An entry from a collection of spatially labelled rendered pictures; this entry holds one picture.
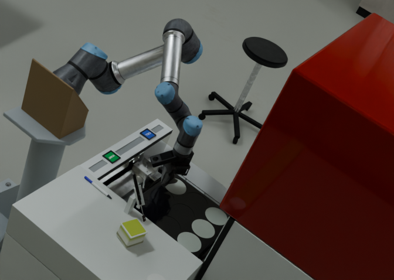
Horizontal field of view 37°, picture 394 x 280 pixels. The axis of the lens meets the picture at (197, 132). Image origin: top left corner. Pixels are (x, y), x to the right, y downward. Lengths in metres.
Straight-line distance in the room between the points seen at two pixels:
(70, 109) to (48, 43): 2.31
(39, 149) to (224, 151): 1.93
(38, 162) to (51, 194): 0.65
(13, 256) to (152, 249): 0.52
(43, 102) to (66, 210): 0.66
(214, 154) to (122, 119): 0.72
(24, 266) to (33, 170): 0.73
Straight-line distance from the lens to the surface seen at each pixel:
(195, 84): 5.03
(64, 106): 2.61
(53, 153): 2.84
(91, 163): 2.43
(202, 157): 4.27
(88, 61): 2.66
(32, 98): 2.74
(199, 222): 2.46
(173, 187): 2.55
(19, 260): 2.32
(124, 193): 2.47
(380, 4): 8.06
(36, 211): 2.18
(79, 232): 2.16
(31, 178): 2.96
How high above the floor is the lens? 2.56
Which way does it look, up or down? 35 degrees down
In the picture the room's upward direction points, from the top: 25 degrees clockwise
